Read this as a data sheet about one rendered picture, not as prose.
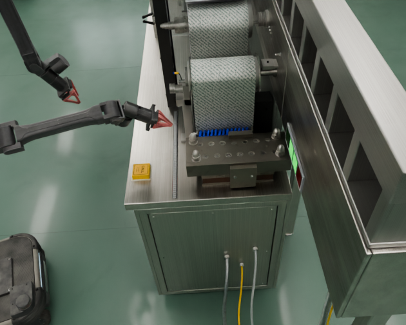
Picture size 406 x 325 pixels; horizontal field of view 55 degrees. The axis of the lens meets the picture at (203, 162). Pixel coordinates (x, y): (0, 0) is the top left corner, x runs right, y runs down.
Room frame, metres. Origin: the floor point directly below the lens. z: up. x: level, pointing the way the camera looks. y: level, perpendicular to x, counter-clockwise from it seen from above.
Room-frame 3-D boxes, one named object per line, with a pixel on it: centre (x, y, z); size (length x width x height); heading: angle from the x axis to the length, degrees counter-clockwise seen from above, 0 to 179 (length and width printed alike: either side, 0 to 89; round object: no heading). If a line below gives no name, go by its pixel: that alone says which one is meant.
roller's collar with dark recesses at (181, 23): (1.52, 0.04, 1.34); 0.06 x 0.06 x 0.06; 89
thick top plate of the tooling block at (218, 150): (1.08, -0.14, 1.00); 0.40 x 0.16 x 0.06; 89
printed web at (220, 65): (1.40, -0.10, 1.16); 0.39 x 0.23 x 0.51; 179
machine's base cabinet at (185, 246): (2.21, -0.04, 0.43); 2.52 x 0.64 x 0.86; 179
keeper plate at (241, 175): (0.99, -0.15, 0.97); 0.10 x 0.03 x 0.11; 89
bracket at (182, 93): (1.30, 0.06, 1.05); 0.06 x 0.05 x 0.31; 89
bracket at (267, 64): (1.26, -0.28, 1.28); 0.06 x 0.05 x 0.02; 89
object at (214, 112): (1.20, -0.10, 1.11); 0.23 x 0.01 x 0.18; 89
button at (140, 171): (1.11, 0.26, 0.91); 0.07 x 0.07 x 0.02; 89
